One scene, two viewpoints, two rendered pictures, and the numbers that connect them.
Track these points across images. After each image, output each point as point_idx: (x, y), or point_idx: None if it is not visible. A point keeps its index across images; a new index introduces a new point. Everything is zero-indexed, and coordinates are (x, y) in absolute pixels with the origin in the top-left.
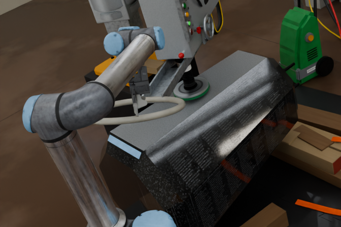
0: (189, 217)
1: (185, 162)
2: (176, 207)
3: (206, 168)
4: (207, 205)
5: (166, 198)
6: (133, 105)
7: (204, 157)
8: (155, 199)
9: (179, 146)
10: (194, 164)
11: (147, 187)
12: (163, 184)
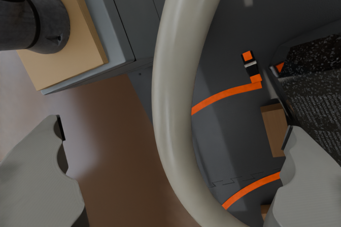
0: (273, 74)
1: (340, 117)
2: (281, 66)
3: (315, 135)
4: (286, 102)
5: (299, 57)
6: (294, 137)
7: (336, 146)
8: (314, 39)
9: None
10: (330, 125)
11: (339, 34)
12: (317, 63)
